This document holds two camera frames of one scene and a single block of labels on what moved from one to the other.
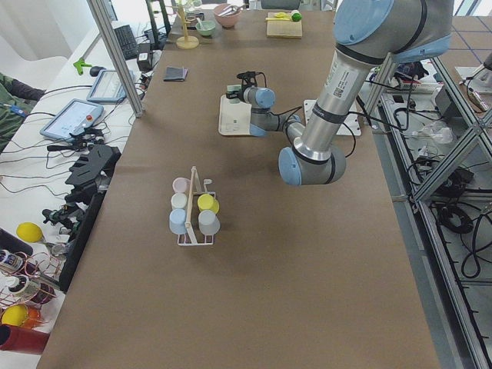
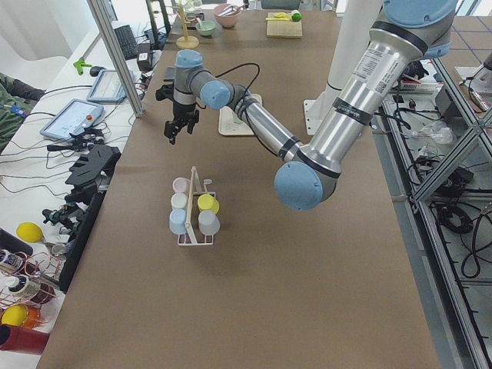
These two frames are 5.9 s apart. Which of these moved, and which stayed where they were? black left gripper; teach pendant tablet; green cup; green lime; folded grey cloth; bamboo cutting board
Moved: black left gripper; green cup
Stayed: folded grey cloth; teach pendant tablet; bamboo cutting board; green lime
